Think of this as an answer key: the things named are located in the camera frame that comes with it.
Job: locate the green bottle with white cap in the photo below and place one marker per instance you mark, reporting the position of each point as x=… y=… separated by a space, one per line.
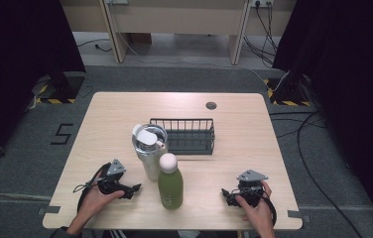
x=170 y=186

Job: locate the steel tumbler with white lid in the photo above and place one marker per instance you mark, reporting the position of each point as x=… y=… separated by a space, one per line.
x=149 y=148

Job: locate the black curtain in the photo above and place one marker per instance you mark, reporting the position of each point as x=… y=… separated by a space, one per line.
x=19 y=66
x=353 y=82

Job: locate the round table grommet hole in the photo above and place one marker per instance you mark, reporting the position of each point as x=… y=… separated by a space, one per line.
x=211 y=105

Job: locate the grey tape strip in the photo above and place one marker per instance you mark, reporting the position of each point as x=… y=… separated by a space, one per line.
x=298 y=215
x=50 y=210

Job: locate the person's left hand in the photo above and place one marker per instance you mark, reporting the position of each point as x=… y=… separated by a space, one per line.
x=95 y=201

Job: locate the beige wooden desk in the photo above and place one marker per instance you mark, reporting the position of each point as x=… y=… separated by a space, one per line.
x=181 y=16

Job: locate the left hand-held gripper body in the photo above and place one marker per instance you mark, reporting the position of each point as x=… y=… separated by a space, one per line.
x=112 y=180

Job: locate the person's dark striped pants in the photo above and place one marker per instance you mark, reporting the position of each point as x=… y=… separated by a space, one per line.
x=131 y=234

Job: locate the white wall socket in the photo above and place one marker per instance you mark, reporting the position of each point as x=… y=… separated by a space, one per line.
x=262 y=2

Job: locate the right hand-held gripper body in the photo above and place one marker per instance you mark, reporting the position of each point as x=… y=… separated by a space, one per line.
x=249 y=190

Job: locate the person's right hand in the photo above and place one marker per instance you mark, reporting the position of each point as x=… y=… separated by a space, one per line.
x=257 y=211

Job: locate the black stand base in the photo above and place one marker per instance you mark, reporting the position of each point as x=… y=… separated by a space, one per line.
x=63 y=86
x=287 y=92

